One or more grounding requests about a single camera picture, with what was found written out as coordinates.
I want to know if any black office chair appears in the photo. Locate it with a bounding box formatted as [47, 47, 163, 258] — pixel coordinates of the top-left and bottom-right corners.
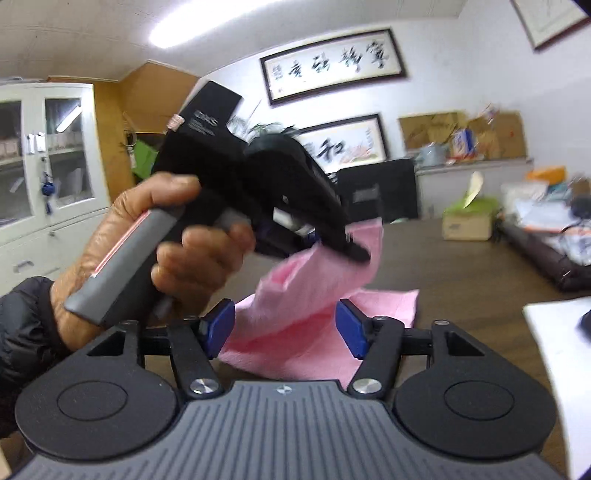
[335, 159, 420, 224]

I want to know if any white low cabinet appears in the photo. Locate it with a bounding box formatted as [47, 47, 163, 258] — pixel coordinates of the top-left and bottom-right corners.
[413, 157, 535, 220]

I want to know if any green tissue box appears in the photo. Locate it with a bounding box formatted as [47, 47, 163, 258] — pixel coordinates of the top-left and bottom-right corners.
[442, 171, 500, 242]

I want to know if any long framed calligraphy scroll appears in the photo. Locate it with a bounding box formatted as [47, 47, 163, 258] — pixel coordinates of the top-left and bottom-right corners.
[259, 29, 407, 105]

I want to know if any white tall cabinet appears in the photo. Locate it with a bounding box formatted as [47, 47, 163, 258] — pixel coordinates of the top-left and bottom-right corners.
[0, 83, 109, 293]

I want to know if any framed calligraphy lotus picture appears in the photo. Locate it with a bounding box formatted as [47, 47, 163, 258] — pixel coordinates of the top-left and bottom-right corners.
[294, 114, 390, 174]

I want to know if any pink towel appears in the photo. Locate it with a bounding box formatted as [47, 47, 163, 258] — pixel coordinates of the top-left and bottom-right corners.
[219, 219, 419, 386]

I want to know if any person left hand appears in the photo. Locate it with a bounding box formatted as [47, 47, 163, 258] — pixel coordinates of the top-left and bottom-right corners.
[50, 173, 256, 351]

